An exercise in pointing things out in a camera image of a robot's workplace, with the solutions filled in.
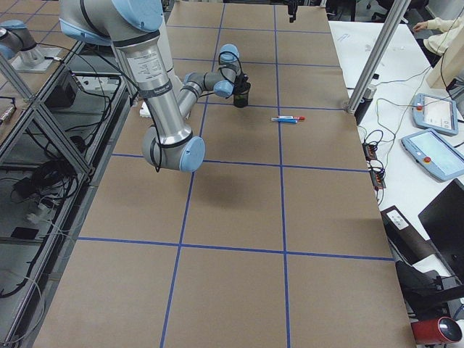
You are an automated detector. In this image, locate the white side desk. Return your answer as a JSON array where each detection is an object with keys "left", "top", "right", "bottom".
[{"left": 328, "top": 20, "right": 464, "bottom": 327}]

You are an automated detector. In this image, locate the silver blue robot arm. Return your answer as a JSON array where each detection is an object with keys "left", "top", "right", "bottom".
[{"left": 59, "top": 1, "right": 251, "bottom": 173}]

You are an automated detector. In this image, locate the red capped marker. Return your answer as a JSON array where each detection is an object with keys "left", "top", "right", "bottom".
[{"left": 278, "top": 115, "right": 305, "bottom": 121}]

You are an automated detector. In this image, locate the teach pendant tablet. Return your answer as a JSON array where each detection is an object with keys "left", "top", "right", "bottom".
[
  {"left": 412, "top": 93, "right": 459, "bottom": 136},
  {"left": 401, "top": 128, "right": 463, "bottom": 182}
]

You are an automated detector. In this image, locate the orange black power strip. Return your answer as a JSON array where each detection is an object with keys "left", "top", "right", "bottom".
[{"left": 362, "top": 142, "right": 386, "bottom": 191}]

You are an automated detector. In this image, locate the black laptop on desk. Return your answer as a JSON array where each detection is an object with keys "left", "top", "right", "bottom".
[{"left": 418, "top": 179, "right": 463, "bottom": 281}]

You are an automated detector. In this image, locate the blue highlighter pen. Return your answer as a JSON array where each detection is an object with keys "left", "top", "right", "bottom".
[{"left": 271, "top": 117, "right": 298, "bottom": 124}]

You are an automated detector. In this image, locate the dark steel water bottle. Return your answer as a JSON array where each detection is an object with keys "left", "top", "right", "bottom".
[{"left": 355, "top": 84, "right": 377, "bottom": 125}]

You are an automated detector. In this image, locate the aluminium frame rack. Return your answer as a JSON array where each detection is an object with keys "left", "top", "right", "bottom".
[{"left": 1, "top": 43, "right": 133, "bottom": 347}]

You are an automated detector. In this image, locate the black mesh pen cup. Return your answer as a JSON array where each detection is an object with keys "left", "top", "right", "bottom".
[{"left": 233, "top": 91, "right": 249, "bottom": 108}]

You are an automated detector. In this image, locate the near teach pendant tablet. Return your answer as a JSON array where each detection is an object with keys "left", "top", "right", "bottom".
[{"left": 401, "top": 128, "right": 463, "bottom": 182}]

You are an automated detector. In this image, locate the person in cream sweater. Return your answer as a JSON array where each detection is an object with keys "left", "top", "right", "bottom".
[{"left": 413, "top": 16, "right": 464, "bottom": 88}]

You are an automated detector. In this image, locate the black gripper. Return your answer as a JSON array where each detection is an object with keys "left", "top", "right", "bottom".
[
  {"left": 233, "top": 72, "right": 251, "bottom": 95},
  {"left": 287, "top": 0, "right": 298, "bottom": 22}
]

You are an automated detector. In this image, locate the red cylinder bottle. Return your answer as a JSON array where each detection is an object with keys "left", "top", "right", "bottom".
[{"left": 411, "top": 317, "right": 463, "bottom": 345}]

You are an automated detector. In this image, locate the far teach pendant tablet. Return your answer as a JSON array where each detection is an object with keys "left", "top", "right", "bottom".
[{"left": 412, "top": 93, "right": 459, "bottom": 136}]

